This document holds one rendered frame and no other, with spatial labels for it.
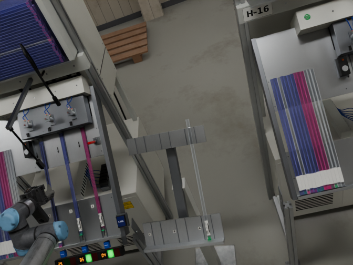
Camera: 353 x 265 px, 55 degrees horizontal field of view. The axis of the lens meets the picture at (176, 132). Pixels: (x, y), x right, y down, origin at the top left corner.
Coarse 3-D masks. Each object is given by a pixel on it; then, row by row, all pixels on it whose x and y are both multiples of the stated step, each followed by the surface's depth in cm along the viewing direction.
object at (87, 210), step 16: (48, 208) 163; (64, 208) 161; (80, 208) 160; (96, 208) 159; (112, 208) 157; (32, 224) 164; (96, 224) 158; (112, 224) 157; (64, 240) 160; (80, 240) 159
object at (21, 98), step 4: (28, 80) 151; (32, 80) 152; (28, 84) 149; (24, 88) 146; (28, 88) 148; (24, 92) 144; (20, 96) 142; (24, 96) 143; (20, 100) 140; (16, 104) 138; (20, 104) 139; (16, 108) 136; (12, 112) 135; (16, 112) 135; (12, 116) 132; (16, 116) 134; (8, 120) 131; (12, 120) 131; (8, 124) 129; (12, 124) 130; (8, 128) 128
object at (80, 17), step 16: (0, 0) 145; (64, 0) 152; (80, 0) 174; (80, 16) 168; (80, 32) 162; (96, 32) 186; (96, 48) 179; (96, 64) 173; (112, 64) 202; (48, 80) 173; (112, 80) 194; (0, 96) 177; (112, 96) 186
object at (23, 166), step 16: (0, 128) 169; (16, 128) 168; (96, 128) 161; (0, 144) 169; (16, 144) 167; (48, 144) 164; (80, 144) 162; (16, 160) 167; (32, 160) 165; (48, 160) 164; (64, 160) 162; (80, 160) 161; (16, 176) 166
